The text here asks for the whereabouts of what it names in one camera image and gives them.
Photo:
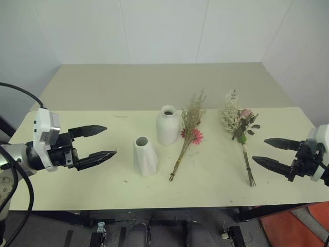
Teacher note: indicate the dried bouquet with pink rose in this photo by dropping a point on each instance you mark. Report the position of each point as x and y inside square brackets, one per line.
[235, 121]

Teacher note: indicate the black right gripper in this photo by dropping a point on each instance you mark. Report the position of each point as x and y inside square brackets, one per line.
[306, 159]

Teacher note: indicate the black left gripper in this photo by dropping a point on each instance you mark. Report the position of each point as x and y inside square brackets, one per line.
[61, 154]

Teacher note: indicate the black table frame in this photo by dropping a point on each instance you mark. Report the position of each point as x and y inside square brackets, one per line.
[270, 211]

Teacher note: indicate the orange floor mat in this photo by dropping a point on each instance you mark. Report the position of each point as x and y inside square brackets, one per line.
[290, 229]

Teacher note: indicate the dried bouquet with red daisies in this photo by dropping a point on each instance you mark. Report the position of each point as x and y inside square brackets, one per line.
[191, 115]

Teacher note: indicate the white tapered ceramic vase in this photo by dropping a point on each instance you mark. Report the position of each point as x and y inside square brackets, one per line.
[145, 159]

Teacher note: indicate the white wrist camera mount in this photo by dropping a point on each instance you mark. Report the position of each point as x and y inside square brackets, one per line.
[42, 121]
[320, 133]

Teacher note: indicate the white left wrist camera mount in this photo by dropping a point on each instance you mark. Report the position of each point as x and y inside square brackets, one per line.
[42, 121]

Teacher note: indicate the white bottle-shaped ceramic vase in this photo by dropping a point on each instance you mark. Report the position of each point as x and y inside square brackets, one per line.
[167, 128]

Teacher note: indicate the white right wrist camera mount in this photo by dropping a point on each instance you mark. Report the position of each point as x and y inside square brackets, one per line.
[320, 133]

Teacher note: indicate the black bracket with silver clamp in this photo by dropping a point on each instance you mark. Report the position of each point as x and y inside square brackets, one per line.
[232, 235]
[99, 235]

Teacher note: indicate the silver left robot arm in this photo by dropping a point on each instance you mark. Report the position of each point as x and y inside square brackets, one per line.
[14, 154]

